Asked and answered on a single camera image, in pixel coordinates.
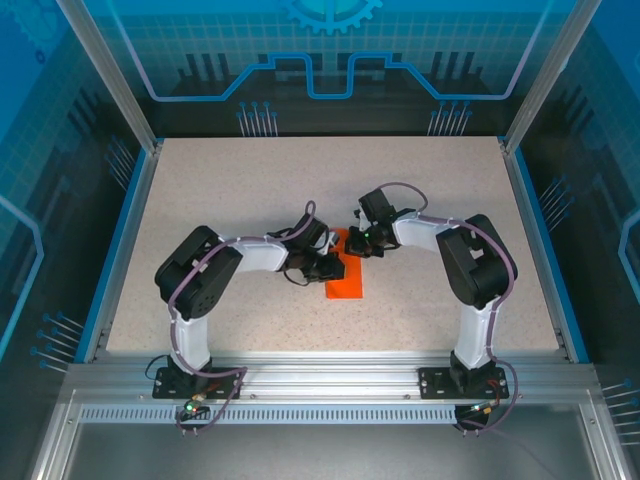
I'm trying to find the slotted grey cable duct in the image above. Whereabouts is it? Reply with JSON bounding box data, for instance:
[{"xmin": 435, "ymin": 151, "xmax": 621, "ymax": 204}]
[{"xmin": 78, "ymin": 404, "xmax": 459, "ymax": 424}]

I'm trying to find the orange paper sheet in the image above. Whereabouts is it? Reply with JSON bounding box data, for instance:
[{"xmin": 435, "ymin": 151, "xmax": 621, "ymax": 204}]
[{"xmin": 324, "ymin": 227, "xmax": 366, "ymax": 301}]

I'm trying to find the aluminium frame post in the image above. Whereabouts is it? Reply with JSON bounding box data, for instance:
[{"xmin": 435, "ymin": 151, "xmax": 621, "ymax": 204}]
[
  {"xmin": 501, "ymin": 0, "xmax": 602, "ymax": 152},
  {"xmin": 55, "ymin": 0, "xmax": 165, "ymax": 152}
]

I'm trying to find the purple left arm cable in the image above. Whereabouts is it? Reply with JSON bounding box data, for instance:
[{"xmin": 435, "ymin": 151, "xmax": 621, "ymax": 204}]
[{"xmin": 167, "ymin": 199, "xmax": 319, "ymax": 436}]

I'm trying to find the aluminium table side rail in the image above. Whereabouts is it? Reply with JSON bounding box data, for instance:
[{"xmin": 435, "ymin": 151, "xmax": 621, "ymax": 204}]
[
  {"xmin": 82, "ymin": 142, "xmax": 165, "ymax": 364},
  {"xmin": 501, "ymin": 143, "xmax": 590, "ymax": 364}
]

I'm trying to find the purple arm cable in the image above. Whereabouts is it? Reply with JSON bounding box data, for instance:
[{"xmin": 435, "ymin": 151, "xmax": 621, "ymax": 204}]
[
  {"xmin": 372, "ymin": 181, "xmax": 519, "ymax": 436},
  {"xmin": 167, "ymin": 199, "xmax": 319, "ymax": 436}
]

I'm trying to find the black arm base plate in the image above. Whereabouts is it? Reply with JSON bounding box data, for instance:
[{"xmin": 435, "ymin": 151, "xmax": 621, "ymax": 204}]
[
  {"xmin": 152, "ymin": 366, "xmax": 245, "ymax": 400},
  {"xmin": 418, "ymin": 366, "xmax": 511, "ymax": 400}
]

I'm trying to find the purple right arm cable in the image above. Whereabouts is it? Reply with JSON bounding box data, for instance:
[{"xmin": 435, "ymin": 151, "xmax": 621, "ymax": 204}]
[{"xmin": 372, "ymin": 181, "xmax": 519, "ymax": 436}]

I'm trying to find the aluminium mounting rail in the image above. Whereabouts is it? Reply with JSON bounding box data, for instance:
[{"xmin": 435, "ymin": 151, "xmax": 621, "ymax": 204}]
[{"xmin": 64, "ymin": 349, "xmax": 601, "ymax": 402}]

